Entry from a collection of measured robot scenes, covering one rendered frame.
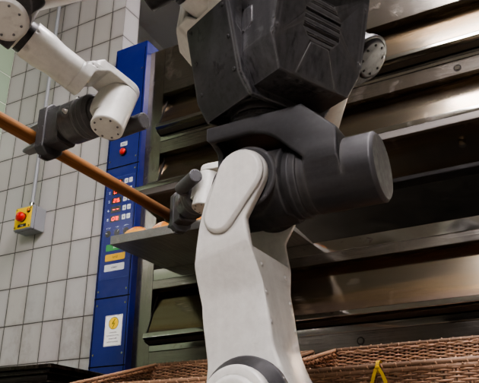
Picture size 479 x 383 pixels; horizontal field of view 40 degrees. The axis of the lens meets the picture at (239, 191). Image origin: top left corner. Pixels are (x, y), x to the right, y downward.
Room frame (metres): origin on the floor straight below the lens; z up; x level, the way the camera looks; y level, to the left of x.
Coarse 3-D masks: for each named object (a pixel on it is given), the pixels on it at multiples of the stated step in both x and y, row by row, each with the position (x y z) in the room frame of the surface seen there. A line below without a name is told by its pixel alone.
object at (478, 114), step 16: (416, 128) 1.57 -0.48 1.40; (432, 128) 1.55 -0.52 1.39; (448, 128) 1.55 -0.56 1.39; (464, 128) 1.54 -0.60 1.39; (384, 144) 1.64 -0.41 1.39; (400, 144) 1.63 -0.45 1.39; (416, 144) 1.63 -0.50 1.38; (432, 144) 1.62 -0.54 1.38; (448, 144) 1.62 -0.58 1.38; (400, 160) 1.71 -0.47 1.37; (416, 160) 1.70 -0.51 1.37; (432, 160) 1.70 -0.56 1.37; (448, 160) 1.69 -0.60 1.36; (464, 160) 1.68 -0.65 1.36; (400, 176) 1.79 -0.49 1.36; (144, 192) 2.02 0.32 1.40; (160, 192) 1.99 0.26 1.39
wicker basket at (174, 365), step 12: (192, 360) 2.05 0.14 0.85; (204, 360) 2.03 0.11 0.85; (120, 372) 1.96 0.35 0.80; (132, 372) 2.01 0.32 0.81; (144, 372) 2.06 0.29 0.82; (156, 372) 2.10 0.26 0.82; (168, 372) 2.08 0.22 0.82; (180, 372) 2.06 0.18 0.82; (192, 372) 2.04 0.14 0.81; (204, 372) 2.02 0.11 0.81
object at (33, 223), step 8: (24, 208) 2.41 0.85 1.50; (32, 208) 2.39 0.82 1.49; (40, 208) 2.42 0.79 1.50; (32, 216) 2.39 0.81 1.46; (40, 216) 2.42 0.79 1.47; (16, 224) 2.42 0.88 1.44; (24, 224) 2.40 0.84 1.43; (32, 224) 2.39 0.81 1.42; (40, 224) 2.43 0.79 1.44; (16, 232) 2.44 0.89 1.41; (24, 232) 2.44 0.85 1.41; (32, 232) 2.44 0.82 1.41; (40, 232) 2.44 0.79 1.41
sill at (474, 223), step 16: (432, 224) 1.71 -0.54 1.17; (448, 224) 1.69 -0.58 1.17; (464, 224) 1.67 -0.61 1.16; (336, 240) 1.85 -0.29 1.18; (352, 240) 1.83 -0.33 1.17; (368, 240) 1.80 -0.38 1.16; (384, 240) 1.78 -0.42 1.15; (400, 240) 1.76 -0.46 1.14; (288, 256) 1.93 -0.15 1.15; (304, 256) 1.90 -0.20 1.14; (160, 272) 2.16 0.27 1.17; (176, 272) 2.13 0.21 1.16; (192, 272) 2.10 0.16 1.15
